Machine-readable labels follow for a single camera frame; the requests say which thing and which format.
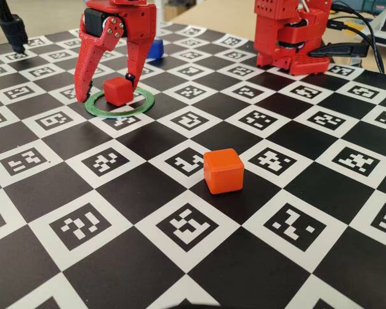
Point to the red robot arm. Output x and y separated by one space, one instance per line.
276 32

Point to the orange cube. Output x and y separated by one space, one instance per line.
223 174

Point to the red cube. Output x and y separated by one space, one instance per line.
117 91

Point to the blue cube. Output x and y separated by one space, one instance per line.
156 50

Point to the brown cardboard box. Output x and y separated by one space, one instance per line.
177 11

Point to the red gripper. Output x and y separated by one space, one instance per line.
138 22

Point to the black white marker mat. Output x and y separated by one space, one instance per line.
148 193

